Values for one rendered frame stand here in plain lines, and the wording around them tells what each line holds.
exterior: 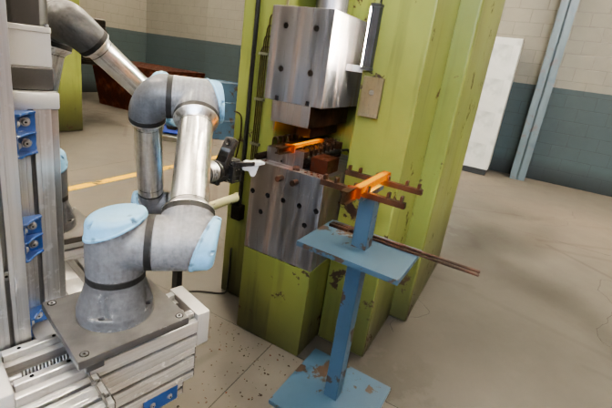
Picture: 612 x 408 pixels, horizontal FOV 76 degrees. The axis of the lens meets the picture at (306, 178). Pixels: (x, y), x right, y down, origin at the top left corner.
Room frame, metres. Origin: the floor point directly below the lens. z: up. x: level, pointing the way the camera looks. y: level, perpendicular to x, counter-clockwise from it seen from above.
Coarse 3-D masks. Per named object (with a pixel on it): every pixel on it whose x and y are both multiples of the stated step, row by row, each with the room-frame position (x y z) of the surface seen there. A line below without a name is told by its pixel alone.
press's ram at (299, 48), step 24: (288, 24) 1.80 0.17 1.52; (312, 24) 1.74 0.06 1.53; (336, 24) 1.73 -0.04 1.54; (360, 24) 1.94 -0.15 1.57; (288, 48) 1.79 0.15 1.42; (312, 48) 1.74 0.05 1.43; (336, 48) 1.76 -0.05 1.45; (360, 48) 1.99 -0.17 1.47; (288, 72) 1.78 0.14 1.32; (312, 72) 1.73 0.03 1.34; (336, 72) 1.79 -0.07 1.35; (360, 72) 1.84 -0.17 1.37; (264, 96) 1.83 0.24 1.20; (288, 96) 1.78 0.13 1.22; (312, 96) 1.72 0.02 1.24; (336, 96) 1.82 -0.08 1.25
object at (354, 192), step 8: (376, 176) 1.43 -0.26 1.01; (384, 176) 1.46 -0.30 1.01; (360, 184) 1.29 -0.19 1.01; (368, 184) 1.31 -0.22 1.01; (376, 184) 1.38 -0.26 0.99; (344, 192) 1.16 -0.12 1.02; (352, 192) 1.21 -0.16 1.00; (360, 192) 1.22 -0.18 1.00; (344, 200) 1.16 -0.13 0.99; (352, 200) 1.20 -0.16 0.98
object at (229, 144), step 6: (228, 138) 1.36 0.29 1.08; (234, 138) 1.36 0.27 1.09; (222, 144) 1.36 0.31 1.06; (228, 144) 1.35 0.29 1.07; (234, 144) 1.35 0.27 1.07; (222, 150) 1.35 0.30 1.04; (228, 150) 1.34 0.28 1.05; (234, 150) 1.36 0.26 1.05; (222, 156) 1.34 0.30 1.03; (228, 156) 1.33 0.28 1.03; (222, 162) 1.32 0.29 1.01; (228, 162) 1.33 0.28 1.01
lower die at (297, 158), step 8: (280, 144) 1.88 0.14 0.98; (312, 144) 1.89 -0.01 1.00; (320, 144) 1.96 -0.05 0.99; (328, 144) 1.99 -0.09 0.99; (336, 144) 2.02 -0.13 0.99; (272, 152) 1.80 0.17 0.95; (296, 152) 1.74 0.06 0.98; (304, 152) 1.73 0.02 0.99; (312, 152) 1.79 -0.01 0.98; (320, 152) 1.86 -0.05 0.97; (272, 160) 1.80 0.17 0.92; (288, 160) 1.76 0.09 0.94; (296, 160) 1.74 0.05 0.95
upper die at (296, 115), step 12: (276, 108) 1.80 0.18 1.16; (288, 108) 1.77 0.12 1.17; (300, 108) 1.75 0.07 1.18; (312, 108) 1.74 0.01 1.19; (324, 108) 1.85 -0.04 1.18; (336, 108) 1.96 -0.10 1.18; (276, 120) 1.80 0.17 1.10; (288, 120) 1.77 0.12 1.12; (300, 120) 1.74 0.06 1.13; (312, 120) 1.75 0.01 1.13; (324, 120) 1.86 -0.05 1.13; (336, 120) 1.98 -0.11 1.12
